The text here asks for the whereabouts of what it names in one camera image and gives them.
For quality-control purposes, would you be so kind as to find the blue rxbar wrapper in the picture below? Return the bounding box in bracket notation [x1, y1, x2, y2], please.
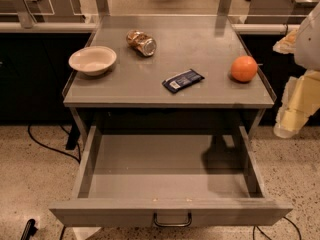
[162, 69, 205, 94]

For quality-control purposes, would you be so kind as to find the lying metal can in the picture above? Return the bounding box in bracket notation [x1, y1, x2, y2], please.
[126, 30, 157, 57]

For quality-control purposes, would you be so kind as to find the grey cabinet table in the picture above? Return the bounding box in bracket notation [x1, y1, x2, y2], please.
[64, 15, 275, 139]

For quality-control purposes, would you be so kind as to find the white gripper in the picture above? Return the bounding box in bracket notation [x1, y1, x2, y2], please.
[273, 3, 320, 138]

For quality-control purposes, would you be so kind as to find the black floor cable left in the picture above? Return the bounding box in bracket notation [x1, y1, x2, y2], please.
[27, 123, 83, 164]

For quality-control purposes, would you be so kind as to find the white horizontal rail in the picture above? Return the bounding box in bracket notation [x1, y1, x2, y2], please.
[0, 22, 97, 33]

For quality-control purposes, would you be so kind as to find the orange fruit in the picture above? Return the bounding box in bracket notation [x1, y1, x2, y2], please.
[230, 56, 258, 82]

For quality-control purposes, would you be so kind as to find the black drawer handle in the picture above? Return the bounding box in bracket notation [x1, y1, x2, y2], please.
[153, 213, 193, 228]

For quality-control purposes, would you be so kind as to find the black object on floor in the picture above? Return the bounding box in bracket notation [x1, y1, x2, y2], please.
[20, 219, 37, 240]

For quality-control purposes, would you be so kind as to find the black floor cable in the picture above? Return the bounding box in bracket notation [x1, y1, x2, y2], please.
[27, 123, 83, 164]
[252, 216, 303, 240]

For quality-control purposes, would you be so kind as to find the black floor cable right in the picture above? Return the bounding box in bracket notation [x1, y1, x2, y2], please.
[252, 216, 303, 240]

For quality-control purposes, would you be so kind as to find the grey open top drawer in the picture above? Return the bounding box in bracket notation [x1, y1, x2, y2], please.
[50, 127, 292, 227]

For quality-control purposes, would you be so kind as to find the white ceramic bowl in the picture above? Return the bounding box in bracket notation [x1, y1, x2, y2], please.
[68, 46, 117, 76]

